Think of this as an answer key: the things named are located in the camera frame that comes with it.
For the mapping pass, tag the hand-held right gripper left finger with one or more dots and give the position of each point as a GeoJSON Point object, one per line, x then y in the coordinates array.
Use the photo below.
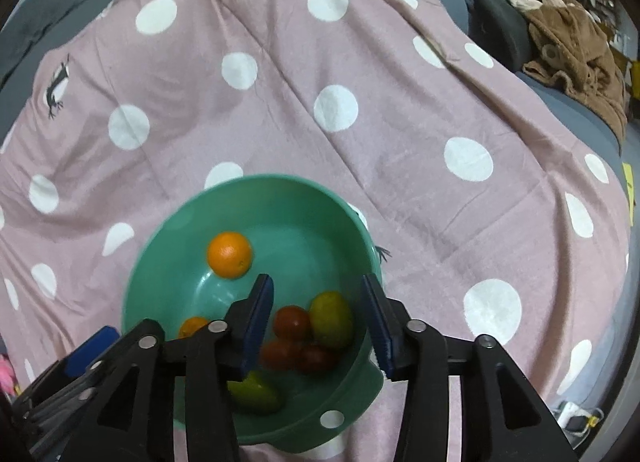
{"type": "Point", "coordinates": [257, 322]}

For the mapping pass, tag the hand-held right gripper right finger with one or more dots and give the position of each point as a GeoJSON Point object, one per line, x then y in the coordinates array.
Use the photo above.
{"type": "Point", "coordinates": [380, 334]}

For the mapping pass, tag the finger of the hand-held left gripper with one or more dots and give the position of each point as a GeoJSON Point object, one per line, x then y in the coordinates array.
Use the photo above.
{"type": "Point", "coordinates": [90, 352]}

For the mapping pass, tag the green plastic bowl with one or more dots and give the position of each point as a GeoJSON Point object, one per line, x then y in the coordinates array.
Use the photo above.
{"type": "Point", "coordinates": [300, 222]}

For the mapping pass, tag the small orange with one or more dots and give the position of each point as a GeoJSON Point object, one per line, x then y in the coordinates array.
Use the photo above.
{"type": "Point", "coordinates": [192, 328]}

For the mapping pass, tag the large orange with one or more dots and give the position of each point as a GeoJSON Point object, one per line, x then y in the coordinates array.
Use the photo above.
{"type": "Point", "coordinates": [230, 254]}

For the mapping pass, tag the pink toy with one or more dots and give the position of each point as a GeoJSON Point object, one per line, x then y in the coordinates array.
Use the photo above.
{"type": "Point", "coordinates": [6, 374]}

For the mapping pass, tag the white and yellow device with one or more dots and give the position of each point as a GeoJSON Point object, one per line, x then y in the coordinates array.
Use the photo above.
{"type": "Point", "coordinates": [575, 417]}

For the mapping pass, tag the pink polka dot blanket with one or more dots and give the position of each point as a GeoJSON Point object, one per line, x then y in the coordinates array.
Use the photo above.
{"type": "Point", "coordinates": [320, 91]}

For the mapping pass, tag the yellow paper note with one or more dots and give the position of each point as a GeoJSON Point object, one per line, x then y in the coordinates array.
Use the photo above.
{"type": "Point", "coordinates": [627, 175]}

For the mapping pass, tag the black cushion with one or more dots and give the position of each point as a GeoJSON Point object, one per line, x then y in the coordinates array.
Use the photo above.
{"type": "Point", "coordinates": [500, 26]}

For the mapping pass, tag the brown fleece robe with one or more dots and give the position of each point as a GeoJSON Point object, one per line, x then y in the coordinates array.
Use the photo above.
{"type": "Point", "coordinates": [575, 41]}

